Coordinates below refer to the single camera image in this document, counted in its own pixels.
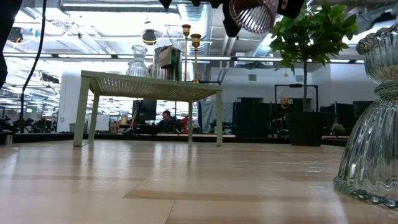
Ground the pink glass candle holder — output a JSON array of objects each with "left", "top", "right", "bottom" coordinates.
[{"left": 228, "top": 0, "right": 280, "bottom": 34}]

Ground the short gold candlestick holder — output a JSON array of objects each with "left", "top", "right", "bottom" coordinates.
[{"left": 190, "top": 33, "right": 202, "bottom": 84}]

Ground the tall gold candlestick holder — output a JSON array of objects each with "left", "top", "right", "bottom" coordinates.
[{"left": 182, "top": 24, "right": 192, "bottom": 82}]

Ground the silver candle jar white label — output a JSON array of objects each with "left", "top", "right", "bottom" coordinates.
[{"left": 151, "top": 45, "right": 183, "bottom": 82}]

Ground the clear glass candle holder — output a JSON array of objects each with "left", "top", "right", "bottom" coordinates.
[{"left": 125, "top": 44, "right": 152, "bottom": 78}]

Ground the green glass candle holder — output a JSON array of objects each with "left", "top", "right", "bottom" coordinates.
[{"left": 333, "top": 23, "right": 398, "bottom": 209}]

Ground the black ceiling lamp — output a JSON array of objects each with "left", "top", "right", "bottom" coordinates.
[{"left": 142, "top": 29, "right": 157, "bottom": 46}]

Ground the person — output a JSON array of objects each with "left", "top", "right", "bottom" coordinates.
[
  {"left": 269, "top": 96, "right": 295, "bottom": 138},
  {"left": 156, "top": 110, "right": 177, "bottom": 133}
]

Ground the black office partition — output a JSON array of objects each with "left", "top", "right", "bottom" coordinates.
[{"left": 233, "top": 96, "right": 290, "bottom": 138}]

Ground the green perforated metal shelf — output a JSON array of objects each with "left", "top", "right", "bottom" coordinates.
[{"left": 73, "top": 70, "right": 224, "bottom": 147}]

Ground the black background monitor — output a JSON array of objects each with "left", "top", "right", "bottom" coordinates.
[{"left": 132, "top": 99, "right": 158, "bottom": 125}]

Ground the green potted plant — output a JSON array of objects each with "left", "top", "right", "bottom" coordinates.
[{"left": 269, "top": 0, "right": 359, "bottom": 147}]

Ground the small green background plant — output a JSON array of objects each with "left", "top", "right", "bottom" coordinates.
[{"left": 331, "top": 123, "right": 346, "bottom": 138}]

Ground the black aluminium table frame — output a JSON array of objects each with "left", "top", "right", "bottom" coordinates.
[{"left": 0, "top": 132, "right": 351, "bottom": 147}]

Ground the black hanging cable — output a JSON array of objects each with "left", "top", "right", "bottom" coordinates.
[{"left": 18, "top": 0, "right": 48, "bottom": 127}]

